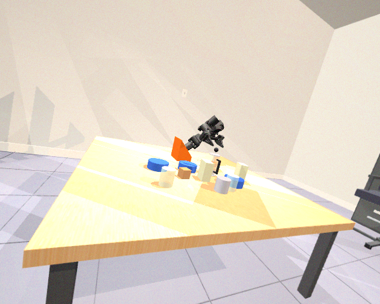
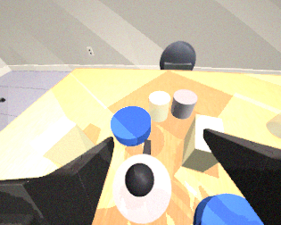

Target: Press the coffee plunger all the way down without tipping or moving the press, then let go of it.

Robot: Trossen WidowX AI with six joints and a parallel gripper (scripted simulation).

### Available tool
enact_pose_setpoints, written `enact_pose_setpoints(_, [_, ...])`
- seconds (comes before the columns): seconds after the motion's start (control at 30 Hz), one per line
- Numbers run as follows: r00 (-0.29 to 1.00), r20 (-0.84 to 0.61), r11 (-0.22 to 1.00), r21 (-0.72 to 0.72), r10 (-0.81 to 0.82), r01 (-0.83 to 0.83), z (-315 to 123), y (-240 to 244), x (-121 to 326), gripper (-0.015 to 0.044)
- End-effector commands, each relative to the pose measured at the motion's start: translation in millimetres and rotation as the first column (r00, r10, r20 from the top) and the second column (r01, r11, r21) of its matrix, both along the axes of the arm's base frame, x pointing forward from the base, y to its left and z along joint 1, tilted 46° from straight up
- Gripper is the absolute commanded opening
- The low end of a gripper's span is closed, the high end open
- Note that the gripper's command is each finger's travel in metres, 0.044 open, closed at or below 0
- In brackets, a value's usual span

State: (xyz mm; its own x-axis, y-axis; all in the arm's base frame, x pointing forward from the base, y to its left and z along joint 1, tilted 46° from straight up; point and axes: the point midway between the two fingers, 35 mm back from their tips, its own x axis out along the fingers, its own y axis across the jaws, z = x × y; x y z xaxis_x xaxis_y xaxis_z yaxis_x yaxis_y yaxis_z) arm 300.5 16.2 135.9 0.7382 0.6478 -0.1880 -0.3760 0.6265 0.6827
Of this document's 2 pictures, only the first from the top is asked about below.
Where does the grey cylinder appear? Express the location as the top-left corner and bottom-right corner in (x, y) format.
(214, 176), (231, 194)

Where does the blue cylinder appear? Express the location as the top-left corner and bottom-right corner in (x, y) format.
(178, 160), (197, 174)
(236, 178), (245, 189)
(147, 158), (169, 172)

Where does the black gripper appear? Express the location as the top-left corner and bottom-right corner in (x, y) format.
(199, 127), (224, 148)

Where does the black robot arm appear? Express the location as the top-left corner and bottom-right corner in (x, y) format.
(185, 115), (224, 151)

